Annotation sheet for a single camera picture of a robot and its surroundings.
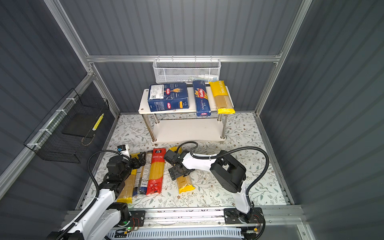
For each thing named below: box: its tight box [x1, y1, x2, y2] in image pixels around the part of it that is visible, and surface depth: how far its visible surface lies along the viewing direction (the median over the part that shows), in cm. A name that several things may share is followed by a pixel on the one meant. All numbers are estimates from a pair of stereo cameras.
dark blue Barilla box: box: [147, 82, 190, 112], surface depth 74 cm
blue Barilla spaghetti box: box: [192, 80, 212, 117], surface depth 76 cm
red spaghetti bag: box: [146, 148, 166, 196], surface depth 88 cm
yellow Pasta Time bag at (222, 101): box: [209, 80, 236, 114], surface depth 79 cm
